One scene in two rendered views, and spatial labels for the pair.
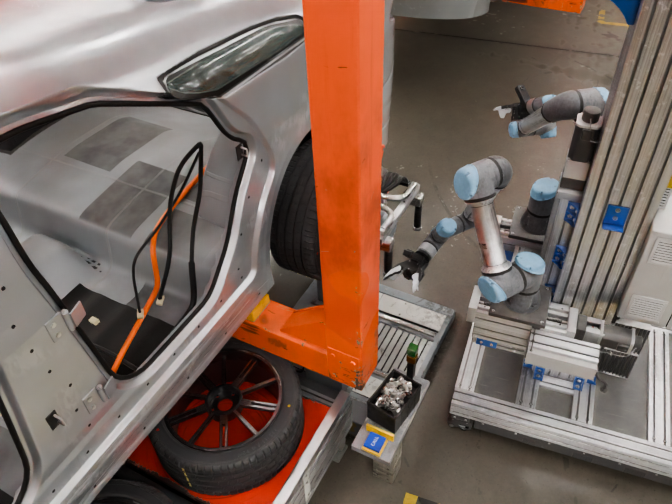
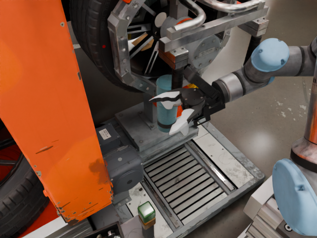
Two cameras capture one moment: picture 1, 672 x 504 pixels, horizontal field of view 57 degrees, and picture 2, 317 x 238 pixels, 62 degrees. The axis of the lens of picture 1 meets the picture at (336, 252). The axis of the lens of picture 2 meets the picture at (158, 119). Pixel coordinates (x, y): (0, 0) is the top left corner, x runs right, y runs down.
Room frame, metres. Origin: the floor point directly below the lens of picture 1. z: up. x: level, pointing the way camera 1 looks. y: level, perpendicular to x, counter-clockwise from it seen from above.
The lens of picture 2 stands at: (1.34, -0.48, 1.37)
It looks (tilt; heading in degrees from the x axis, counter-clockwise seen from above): 47 degrees down; 27
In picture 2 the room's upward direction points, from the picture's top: straight up
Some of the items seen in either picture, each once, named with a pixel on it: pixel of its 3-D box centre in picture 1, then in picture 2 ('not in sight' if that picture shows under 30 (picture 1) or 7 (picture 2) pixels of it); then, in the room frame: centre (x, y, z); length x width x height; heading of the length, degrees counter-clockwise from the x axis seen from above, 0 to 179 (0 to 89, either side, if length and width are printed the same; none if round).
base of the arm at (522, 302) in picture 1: (523, 291); not in sight; (1.70, -0.75, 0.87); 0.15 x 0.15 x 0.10
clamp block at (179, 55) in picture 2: (382, 242); (172, 53); (1.97, -0.20, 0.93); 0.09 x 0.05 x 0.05; 60
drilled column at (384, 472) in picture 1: (387, 447); not in sight; (1.41, -0.19, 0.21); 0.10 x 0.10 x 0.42; 60
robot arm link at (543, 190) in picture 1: (545, 195); not in sight; (2.16, -0.94, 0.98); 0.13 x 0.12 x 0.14; 98
